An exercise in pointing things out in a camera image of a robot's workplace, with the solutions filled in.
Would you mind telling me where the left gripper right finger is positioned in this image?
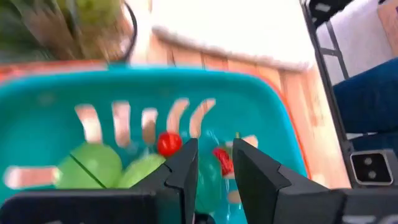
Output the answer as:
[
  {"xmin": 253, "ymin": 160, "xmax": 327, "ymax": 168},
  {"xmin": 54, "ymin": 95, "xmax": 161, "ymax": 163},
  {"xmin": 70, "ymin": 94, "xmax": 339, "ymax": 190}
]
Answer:
[{"xmin": 232, "ymin": 138, "xmax": 346, "ymax": 224}]

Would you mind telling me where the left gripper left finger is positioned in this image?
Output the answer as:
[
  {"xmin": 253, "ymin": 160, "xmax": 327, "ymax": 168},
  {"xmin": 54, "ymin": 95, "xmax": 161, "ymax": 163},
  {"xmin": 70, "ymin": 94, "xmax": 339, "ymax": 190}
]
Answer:
[{"xmin": 129, "ymin": 138, "xmax": 200, "ymax": 224}]

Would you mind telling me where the bright red toy cherry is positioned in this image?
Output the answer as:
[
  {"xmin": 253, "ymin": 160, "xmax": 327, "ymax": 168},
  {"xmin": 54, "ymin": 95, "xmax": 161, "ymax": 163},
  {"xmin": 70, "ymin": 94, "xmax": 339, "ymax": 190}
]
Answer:
[{"xmin": 156, "ymin": 131, "xmax": 183, "ymax": 157}]

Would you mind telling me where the red toy strawberry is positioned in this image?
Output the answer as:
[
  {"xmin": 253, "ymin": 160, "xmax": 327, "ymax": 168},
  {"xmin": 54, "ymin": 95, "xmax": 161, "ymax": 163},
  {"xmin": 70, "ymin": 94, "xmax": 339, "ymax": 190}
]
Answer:
[{"xmin": 213, "ymin": 132, "xmax": 243, "ymax": 179}]

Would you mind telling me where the round light green toy fruit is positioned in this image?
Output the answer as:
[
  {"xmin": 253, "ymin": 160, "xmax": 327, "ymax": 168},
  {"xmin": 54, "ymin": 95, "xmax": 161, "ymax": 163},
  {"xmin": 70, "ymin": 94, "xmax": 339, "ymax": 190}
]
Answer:
[{"xmin": 55, "ymin": 142, "xmax": 124, "ymax": 190}]

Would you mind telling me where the green basket with orange rim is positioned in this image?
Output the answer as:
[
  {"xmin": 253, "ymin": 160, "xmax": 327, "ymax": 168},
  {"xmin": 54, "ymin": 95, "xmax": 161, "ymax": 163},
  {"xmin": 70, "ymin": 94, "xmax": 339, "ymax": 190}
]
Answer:
[{"xmin": 0, "ymin": 62, "xmax": 312, "ymax": 224}]

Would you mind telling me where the person's leg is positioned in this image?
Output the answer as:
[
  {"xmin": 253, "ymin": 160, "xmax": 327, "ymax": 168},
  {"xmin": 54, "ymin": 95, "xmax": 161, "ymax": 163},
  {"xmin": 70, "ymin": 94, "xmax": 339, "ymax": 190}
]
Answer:
[{"xmin": 331, "ymin": 57, "xmax": 398, "ymax": 150}]

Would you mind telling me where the white plaid towel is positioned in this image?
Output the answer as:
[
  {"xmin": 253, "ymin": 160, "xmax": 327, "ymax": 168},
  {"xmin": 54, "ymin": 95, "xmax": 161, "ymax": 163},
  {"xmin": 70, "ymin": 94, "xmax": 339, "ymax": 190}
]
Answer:
[{"xmin": 149, "ymin": 0, "xmax": 315, "ymax": 71}]

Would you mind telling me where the succulent in black pot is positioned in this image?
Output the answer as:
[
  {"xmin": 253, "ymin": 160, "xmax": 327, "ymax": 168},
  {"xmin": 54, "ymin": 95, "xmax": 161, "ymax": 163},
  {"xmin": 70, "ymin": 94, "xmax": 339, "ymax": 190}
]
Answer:
[{"xmin": 0, "ymin": 0, "xmax": 138, "ymax": 63}]

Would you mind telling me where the silver-edged table camera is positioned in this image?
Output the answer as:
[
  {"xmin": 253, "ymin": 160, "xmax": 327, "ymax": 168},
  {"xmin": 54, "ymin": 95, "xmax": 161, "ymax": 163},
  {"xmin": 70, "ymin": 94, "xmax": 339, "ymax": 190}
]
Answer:
[{"xmin": 350, "ymin": 149, "xmax": 394, "ymax": 187}]

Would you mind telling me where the black aluminium table frame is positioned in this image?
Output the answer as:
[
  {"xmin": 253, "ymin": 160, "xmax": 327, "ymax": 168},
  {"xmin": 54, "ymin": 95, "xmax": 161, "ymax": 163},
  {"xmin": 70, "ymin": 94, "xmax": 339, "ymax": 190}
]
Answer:
[{"xmin": 300, "ymin": 0, "xmax": 358, "ymax": 187}]

